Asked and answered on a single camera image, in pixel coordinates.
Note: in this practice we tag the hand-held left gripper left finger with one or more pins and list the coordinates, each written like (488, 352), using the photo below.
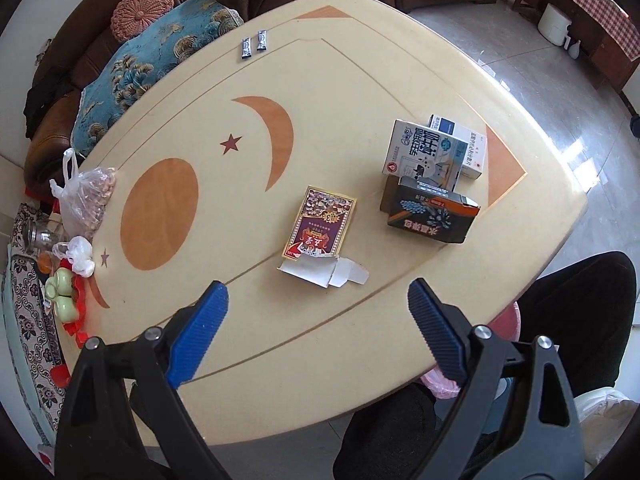
(197, 330)

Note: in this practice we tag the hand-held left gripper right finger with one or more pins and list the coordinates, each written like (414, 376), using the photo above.
(435, 330)

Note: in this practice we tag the pink trash bin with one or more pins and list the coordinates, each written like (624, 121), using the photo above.
(440, 382)

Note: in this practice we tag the black cardboard box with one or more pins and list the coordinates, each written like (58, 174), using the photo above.
(430, 217)

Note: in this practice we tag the red playing card box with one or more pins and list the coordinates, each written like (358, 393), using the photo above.
(322, 220)

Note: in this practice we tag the white medicine box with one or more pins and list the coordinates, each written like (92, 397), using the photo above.
(472, 157)

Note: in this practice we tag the blue white milk carton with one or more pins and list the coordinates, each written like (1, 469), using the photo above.
(420, 152)

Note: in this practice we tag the person's left leg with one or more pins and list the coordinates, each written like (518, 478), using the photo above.
(390, 435)

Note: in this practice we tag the red tray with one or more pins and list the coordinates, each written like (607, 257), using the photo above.
(80, 332)

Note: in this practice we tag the green teacup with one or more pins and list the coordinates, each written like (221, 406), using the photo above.
(67, 307)
(54, 288)
(70, 280)

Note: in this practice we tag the small white plastic bag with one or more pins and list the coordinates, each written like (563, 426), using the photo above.
(80, 255)

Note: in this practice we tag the small red object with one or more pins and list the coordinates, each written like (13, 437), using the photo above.
(60, 376)

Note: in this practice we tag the orange fruit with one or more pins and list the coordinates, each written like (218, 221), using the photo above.
(45, 263)

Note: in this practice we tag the plastic bag of peanuts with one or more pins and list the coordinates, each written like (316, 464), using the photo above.
(90, 195)

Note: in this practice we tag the floral patterned bedspread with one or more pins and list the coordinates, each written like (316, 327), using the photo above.
(25, 320)

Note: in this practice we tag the glass jar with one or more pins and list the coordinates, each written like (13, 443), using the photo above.
(40, 234)

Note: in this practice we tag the white crumpled cloth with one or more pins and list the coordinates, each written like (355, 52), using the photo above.
(605, 415)

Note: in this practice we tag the beige wooden coffee table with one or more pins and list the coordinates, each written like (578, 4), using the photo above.
(350, 110)

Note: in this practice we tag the blue floral cushion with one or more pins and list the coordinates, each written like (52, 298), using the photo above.
(150, 70)

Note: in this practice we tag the black cloth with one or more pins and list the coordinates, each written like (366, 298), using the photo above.
(45, 100)

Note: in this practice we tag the white bottle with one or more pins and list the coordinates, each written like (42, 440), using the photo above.
(575, 49)

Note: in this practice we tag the pink round knitted cushion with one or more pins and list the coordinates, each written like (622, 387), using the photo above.
(142, 12)

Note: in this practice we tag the white round appliance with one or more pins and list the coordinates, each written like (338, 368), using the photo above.
(552, 22)

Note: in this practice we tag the red checkered tablecloth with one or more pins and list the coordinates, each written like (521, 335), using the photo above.
(575, 0)

